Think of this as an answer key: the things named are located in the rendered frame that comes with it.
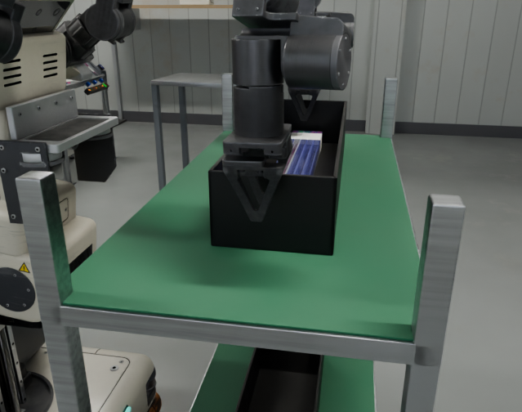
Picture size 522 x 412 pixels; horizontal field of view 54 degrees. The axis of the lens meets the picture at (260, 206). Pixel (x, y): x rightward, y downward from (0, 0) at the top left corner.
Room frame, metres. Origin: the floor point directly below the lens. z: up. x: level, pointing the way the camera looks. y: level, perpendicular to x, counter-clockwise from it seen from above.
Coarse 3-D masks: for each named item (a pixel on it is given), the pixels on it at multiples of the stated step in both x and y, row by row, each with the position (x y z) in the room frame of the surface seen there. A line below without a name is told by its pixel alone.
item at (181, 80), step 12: (156, 84) 3.46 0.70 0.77; (168, 84) 3.44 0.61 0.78; (180, 84) 3.41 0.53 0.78; (192, 84) 3.39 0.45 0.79; (204, 84) 3.36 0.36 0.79; (216, 84) 3.34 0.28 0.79; (156, 96) 3.46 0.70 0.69; (180, 96) 3.86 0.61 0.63; (156, 108) 3.47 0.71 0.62; (180, 108) 3.86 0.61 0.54; (156, 120) 3.47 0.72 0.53; (156, 132) 3.47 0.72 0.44; (156, 144) 3.47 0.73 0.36
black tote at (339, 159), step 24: (288, 120) 1.20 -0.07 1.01; (312, 120) 1.19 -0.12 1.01; (336, 120) 1.18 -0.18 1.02; (336, 144) 1.17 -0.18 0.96; (216, 168) 0.67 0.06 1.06; (336, 168) 0.66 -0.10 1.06; (216, 192) 0.65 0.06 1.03; (288, 192) 0.63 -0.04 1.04; (312, 192) 0.62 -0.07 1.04; (336, 192) 0.62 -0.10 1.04; (216, 216) 0.65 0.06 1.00; (240, 216) 0.64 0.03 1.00; (288, 216) 0.63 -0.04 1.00; (312, 216) 0.62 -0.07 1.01; (336, 216) 0.68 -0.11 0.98; (216, 240) 0.65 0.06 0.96; (240, 240) 0.64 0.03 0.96; (264, 240) 0.63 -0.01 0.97; (288, 240) 0.63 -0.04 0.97; (312, 240) 0.62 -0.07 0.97
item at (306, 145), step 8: (296, 136) 1.12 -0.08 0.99; (304, 136) 1.11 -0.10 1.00; (312, 136) 1.11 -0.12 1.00; (320, 136) 1.11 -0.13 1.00; (296, 144) 1.04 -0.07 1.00; (304, 144) 1.04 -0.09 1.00; (312, 144) 1.05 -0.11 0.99; (320, 144) 1.10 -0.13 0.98; (296, 152) 0.98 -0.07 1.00; (304, 152) 0.98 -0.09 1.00; (312, 152) 0.98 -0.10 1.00; (288, 160) 0.92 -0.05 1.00; (296, 160) 0.92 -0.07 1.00; (304, 160) 0.92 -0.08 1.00; (312, 160) 0.92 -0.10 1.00; (288, 168) 0.87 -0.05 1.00; (296, 168) 0.87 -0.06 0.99; (304, 168) 0.87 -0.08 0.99; (312, 168) 0.88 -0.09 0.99
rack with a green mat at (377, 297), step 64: (384, 128) 1.28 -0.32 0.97; (192, 192) 0.87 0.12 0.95; (384, 192) 0.87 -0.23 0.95; (64, 256) 0.52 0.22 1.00; (128, 256) 0.62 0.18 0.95; (192, 256) 0.62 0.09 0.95; (256, 256) 0.62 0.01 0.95; (320, 256) 0.62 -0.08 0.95; (384, 256) 0.62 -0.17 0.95; (448, 256) 0.43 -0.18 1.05; (64, 320) 0.50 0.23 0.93; (128, 320) 0.48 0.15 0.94; (192, 320) 0.47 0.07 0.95; (256, 320) 0.47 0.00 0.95; (320, 320) 0.47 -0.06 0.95; (384, 320) 0.47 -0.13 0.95; (64, 384) 0.50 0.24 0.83
